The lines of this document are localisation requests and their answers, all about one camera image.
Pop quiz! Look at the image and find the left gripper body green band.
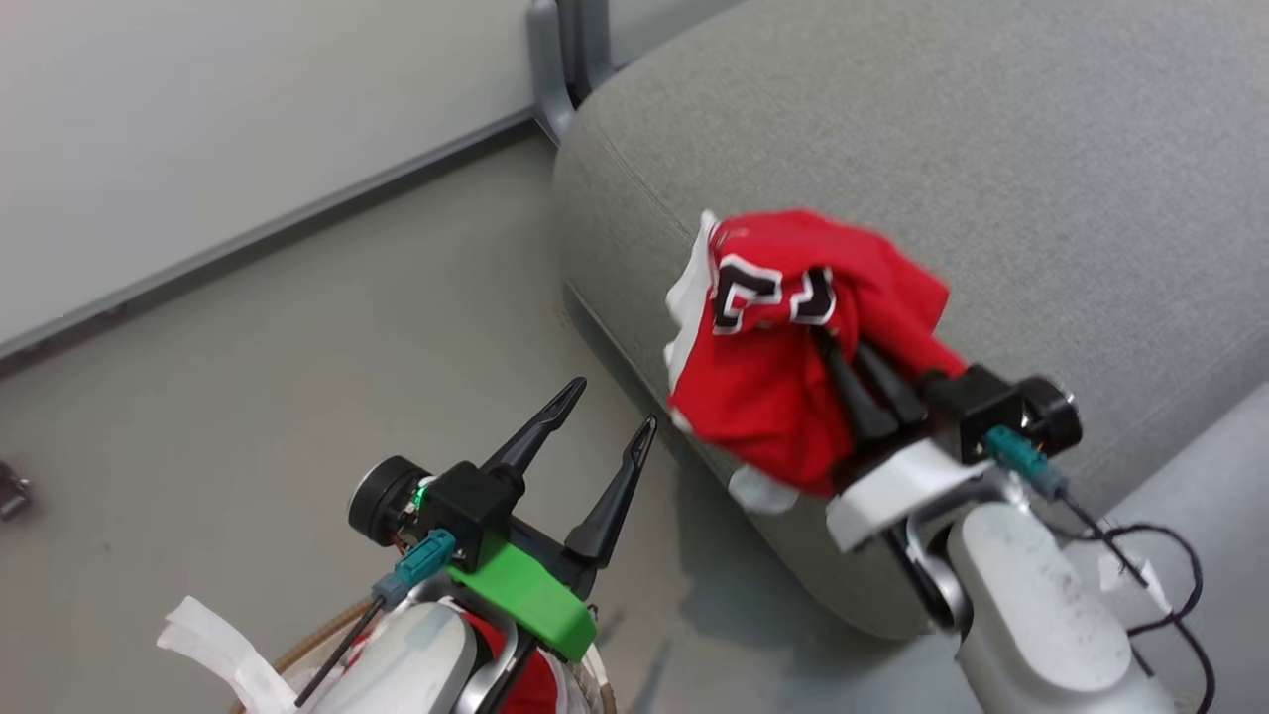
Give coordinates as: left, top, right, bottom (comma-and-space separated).
445, 515, 599, 663

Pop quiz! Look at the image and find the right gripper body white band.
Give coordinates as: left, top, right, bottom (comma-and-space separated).
826, 424, 1000, 554

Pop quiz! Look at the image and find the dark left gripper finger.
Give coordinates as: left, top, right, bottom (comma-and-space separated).
563, 415, 659, 571
480, 377, 588, 489

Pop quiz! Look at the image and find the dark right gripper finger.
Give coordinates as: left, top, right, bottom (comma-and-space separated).
811, 327, 901, 443
855, 339, 931, 425

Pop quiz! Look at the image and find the red white basketball jersey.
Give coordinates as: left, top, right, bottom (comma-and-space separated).
662, 206, 971, 515

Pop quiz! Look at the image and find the grey fabric sofa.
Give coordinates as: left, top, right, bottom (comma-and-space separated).
551, 0, 1269, 642

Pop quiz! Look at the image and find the white tape strip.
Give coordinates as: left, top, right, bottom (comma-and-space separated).
157, 595, 300, 714

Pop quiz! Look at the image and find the small dark floor object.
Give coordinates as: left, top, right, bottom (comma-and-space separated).
0, 460, 33, 523

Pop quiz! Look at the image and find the left arm cable teal plug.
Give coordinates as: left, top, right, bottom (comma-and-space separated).
293, 529, 459, 708

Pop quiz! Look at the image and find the arm cable teal plug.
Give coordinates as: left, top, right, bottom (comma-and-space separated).
984, 424, 1218, 714
293, 529, 459, 708

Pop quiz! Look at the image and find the right arm cable teal plug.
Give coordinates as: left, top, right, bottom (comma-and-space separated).
984, 424, 1218, 714

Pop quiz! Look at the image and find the white paper cable tag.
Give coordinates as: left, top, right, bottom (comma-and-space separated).
1091, 540, 1175, 614

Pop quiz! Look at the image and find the grey metal frame post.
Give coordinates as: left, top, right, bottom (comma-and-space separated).
523, 0, 624, 145

